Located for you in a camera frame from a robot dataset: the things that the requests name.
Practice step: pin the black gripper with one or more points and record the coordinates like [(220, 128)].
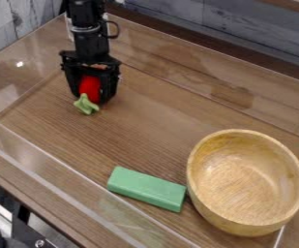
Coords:
[(100, 64)]

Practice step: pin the red plush strawberry toy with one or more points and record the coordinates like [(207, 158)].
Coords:
[(88, 100)]

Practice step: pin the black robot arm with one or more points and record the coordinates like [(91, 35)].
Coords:
[(90, 28)]

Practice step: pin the clear acrylic tray walls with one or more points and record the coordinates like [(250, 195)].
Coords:
[(182, 91)]

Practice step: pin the green rectangular block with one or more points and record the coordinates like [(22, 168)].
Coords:
[(147, 189)]

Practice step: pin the wooden bowl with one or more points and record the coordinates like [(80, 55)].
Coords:
[(243, 182)]

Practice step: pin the black device with knob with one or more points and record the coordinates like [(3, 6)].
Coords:
[(24, 238)]

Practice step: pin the clear acrylic corner bracket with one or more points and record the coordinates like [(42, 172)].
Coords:
[(68, 25)]

